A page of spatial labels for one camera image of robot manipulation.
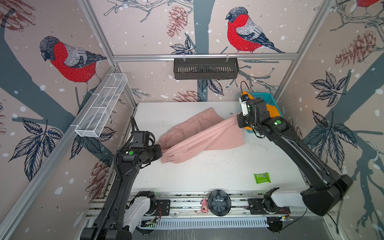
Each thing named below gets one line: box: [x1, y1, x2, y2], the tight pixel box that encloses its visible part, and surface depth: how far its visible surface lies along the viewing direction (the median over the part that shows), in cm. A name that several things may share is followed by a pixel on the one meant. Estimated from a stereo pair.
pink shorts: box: [158, 107, 245, 164], surface depth 81 cm
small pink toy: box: [201, 197, 209, 214], surface depth 73 cm
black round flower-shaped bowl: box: [207, 189, 232, 217], surface depth 74 cm
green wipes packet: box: [253, 172, 271, 184], surface depth 85 cm
